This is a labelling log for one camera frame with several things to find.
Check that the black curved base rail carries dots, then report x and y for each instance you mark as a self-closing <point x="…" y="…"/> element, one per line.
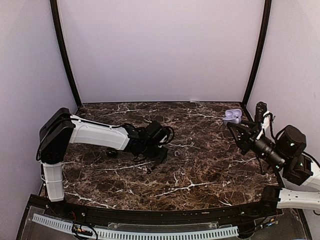
<point x="239" y="214"/>

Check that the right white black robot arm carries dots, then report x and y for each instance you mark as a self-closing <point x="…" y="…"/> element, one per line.
<point x="284" y="153"/>

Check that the black earbud charging case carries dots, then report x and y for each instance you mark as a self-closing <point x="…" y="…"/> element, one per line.
<point x="112" y="153"/>

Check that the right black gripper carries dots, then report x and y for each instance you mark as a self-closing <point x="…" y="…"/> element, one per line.
<point x="248" y="134"/>

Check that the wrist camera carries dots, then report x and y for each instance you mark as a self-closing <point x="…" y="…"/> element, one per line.
<point x="169" y="135"/>
<point x="263" y="117"/>

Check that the right black frame post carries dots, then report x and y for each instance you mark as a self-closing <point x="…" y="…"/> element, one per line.
<point x="258" y="53"/>

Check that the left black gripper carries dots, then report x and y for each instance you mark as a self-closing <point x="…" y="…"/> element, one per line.
<point x="160" y="158"/>

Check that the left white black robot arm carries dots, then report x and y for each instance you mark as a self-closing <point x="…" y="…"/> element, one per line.
<point x="64" y="128"/>

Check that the left black frame post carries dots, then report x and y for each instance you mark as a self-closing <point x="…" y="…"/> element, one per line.
<point x="63" y="52"/>

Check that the black wireless earbud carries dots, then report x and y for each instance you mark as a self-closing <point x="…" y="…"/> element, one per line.
<point x="150" y="170"/>

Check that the black frame post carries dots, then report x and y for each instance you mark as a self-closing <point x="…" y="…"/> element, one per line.
<point x="258" y="53"/>
<point x="63" y="52"/>

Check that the white slotted cable duct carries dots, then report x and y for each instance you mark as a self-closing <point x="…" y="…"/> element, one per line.
<point x="121" y="231"/>

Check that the purple earbud charging case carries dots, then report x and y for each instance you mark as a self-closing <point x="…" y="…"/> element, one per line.
<point x="232" y="116"/>

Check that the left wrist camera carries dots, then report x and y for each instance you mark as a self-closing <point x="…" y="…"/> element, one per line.
<point x="169" y="135"/>

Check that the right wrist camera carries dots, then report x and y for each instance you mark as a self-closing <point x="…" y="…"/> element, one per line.
<point x="263" y="117"/>

